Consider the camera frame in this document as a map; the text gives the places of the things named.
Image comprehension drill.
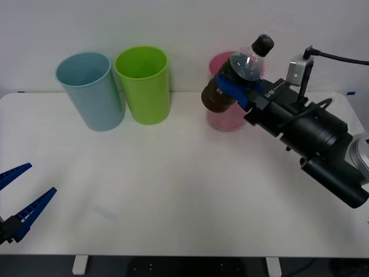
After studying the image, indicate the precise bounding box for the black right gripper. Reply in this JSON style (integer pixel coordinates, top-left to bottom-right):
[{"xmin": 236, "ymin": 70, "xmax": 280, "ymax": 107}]
[{"xmin": 216, "ymin": 74, "xmax": 310, "ymax": 137}]

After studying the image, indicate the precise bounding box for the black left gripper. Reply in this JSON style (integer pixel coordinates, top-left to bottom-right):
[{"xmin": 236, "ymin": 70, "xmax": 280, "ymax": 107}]
[{"xmin": 0, "ymin": 163, "xmax": 58, "ymax": 246}]

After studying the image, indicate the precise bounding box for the dark plastic bottle black cap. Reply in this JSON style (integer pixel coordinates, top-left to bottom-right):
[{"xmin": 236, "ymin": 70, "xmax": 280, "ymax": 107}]
[{"xmin": 201, "ymin": 34, "xmax": 275, "ymax": 114}]

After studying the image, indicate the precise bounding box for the pink plastic bin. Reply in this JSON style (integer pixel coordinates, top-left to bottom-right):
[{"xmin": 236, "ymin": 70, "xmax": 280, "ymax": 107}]
[{"xmin": 205, "ymin": 51, "xmax": 268, "ymax": 133}]

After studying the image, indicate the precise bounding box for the white table leg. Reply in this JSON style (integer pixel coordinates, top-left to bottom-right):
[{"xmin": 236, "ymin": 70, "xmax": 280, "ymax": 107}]
[
  {"xmin": 265, "ymin": 257, "xmax": 282, "ymax": 277},
  {"xmin": 71, "ymin": 256, "xmax": 89, "ymax": 275}
]

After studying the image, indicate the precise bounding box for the green plastic bin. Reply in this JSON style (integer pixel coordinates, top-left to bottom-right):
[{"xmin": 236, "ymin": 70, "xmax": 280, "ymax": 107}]
[{"xmin": 114, "ymin": 45, "xmax": 171, "ymax": 126}]

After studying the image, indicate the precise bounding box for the pale blue plastic bin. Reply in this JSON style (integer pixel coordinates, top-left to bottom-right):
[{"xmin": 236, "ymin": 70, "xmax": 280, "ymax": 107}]
[{"xmin": 54, "ymin": 51, "xmax": 126, "ymax": 132}]

